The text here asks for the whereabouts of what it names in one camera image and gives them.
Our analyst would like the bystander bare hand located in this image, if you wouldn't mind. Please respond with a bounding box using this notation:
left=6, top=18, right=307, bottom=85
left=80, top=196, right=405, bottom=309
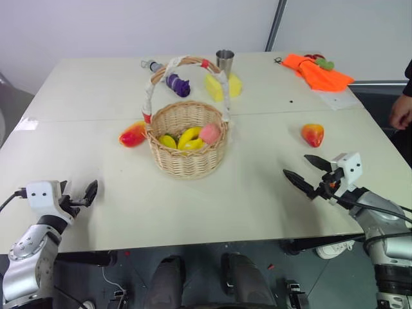
left=388, top=94, right=412, bottom=131

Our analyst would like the pink toy peach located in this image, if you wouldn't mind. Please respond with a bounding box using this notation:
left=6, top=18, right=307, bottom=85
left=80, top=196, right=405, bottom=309
left=200, top=122, right=223, bottom=145

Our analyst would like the green felt toy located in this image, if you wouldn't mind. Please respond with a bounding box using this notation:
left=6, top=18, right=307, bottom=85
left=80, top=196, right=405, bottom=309
left=315, top=57, right=336, bottom=71

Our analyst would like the yellow toy starfruit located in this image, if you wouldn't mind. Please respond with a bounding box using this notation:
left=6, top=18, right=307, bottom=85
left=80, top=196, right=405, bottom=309
left=158, top=134, right=179, bottom=151

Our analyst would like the steel metal cup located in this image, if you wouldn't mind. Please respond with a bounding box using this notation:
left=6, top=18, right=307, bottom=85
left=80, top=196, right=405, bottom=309
left=215, top=49, right=236, bottom=80

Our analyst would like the orange cloth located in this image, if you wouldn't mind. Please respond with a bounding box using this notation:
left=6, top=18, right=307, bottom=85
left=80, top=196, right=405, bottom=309
left=281, top=53, right=355, bottom=93

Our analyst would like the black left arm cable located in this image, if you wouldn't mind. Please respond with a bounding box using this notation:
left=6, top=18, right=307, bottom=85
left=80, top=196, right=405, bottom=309
left=0, top=189, right=28, bottom=214

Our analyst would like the white sneaker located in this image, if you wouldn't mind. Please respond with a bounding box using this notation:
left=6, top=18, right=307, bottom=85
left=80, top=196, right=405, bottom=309
left=315, top=239, right=355, bottom=260

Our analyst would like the bystander black sleeve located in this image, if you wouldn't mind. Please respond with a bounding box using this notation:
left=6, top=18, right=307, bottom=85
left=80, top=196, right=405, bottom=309
left=402, top=57, right=412, bottom=101

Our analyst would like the grey wall pillar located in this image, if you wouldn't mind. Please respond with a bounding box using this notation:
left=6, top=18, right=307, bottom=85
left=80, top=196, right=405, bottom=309
left=265, top=0, right=288, bottom=53

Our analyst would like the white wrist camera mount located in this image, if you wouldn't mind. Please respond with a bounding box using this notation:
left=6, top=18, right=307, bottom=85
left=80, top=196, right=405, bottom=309
left=25, top=180, right=75, bottom=225
left=329, top=151, right=362, bottom=194

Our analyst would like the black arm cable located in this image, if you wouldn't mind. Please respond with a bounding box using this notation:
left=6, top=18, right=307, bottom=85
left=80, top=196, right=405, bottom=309
left=331, top=192, right=412, bottom=245
left=0, top=189, right=28, bottom=214

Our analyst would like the thin white floor cable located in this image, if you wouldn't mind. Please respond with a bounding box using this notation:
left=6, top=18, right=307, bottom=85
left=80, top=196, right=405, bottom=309
left=101, top=264, right=122, bottom=292

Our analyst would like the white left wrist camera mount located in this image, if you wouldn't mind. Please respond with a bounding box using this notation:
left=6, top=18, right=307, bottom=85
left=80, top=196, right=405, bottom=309
left=25, top=180, right=75, bottom=225

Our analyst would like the dark rounded shape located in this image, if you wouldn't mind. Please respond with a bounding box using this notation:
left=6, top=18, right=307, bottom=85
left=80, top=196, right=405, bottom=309
left=145, top=255, right=187, bottom=309
left=220, top=252, right=278, bottom=309

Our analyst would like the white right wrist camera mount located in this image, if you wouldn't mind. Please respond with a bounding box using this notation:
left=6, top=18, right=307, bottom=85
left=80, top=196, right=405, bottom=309
left=329, top=151, right=362, bottom=194

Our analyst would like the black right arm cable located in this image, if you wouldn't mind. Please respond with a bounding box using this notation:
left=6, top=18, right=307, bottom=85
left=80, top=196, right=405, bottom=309
left=331, top=192, right=412, bottom=245

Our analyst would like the wicker basket with handle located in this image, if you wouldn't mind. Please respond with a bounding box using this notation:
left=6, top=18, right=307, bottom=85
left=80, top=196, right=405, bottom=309
left=140, top=55, right=234, bottom=181

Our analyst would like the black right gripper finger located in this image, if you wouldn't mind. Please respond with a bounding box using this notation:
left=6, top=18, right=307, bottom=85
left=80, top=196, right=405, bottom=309
left=283, top=169, right=320, bottom=201
left=303, top=154, right=332, bottom=172

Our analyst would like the black table frame bar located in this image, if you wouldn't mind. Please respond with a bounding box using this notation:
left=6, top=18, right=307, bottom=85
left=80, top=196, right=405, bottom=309
left=279, top=234, right=366, bottom=256

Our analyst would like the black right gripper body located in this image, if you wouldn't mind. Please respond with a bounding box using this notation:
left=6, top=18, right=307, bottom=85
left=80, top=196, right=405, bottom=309
left=316, top=167, right=345, bottom=203

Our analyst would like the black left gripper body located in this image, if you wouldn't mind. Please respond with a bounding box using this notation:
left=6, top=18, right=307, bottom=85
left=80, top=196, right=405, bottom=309
left=59, top=192, right=89, bottom=220

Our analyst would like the black silver floor bracket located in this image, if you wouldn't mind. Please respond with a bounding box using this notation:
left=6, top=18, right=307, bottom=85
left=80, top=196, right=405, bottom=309
left=285, top=279, right=309, bottom=309
left=109, top=288, right=129, bottom=309

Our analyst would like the yellow toy banana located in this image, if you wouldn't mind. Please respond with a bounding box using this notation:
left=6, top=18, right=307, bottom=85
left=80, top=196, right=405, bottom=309
left=177, top=126, right=205, bottom=152

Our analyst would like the red yellow toy mango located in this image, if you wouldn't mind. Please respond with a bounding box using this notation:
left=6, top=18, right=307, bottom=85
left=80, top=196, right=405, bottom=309
left=118, top=120, right=149, bottom=149
left=301, top=123, right=325, bottom=149

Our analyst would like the yellow sponge block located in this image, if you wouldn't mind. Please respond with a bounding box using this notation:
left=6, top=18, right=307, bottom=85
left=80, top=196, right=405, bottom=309
left=205, top=73, right=243, bottom=102

